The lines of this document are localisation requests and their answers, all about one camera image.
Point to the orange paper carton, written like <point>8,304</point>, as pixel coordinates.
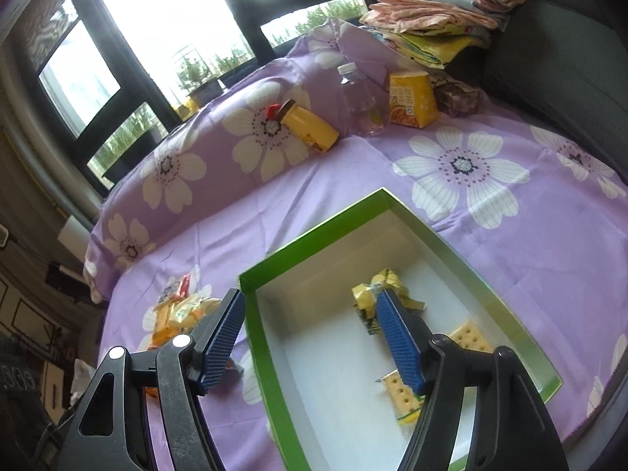
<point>412,100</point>

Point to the brown patterned snack packet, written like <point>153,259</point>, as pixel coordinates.
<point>458,98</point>

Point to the red snack packet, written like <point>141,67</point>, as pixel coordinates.
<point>180,287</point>

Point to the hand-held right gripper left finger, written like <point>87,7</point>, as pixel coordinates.
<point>221,337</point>

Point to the green cardboard box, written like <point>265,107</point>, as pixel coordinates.
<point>333,348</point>

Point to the clear plastic water bottle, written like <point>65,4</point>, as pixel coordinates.
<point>362,103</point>

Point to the clear cracker packet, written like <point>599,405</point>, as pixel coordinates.
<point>403,408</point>
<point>468,336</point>

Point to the dark planter with plants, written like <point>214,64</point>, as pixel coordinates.
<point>208,91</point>

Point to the orange snack packet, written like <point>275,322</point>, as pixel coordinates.
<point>164,336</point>

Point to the purple floral bed sheet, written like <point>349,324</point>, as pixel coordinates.
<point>539,235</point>

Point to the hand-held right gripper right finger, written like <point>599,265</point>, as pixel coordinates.
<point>400,343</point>

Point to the yellow bottle with red cap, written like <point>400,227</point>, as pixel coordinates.
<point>309,130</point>

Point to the stack of folded cloths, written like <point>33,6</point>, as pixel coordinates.
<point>441,14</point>

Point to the yellow-green snack packet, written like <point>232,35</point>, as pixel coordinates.
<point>192,311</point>

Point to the yellow snack packet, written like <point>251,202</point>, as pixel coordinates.
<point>364,300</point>

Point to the dark grey sofa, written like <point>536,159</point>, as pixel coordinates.
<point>564,59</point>

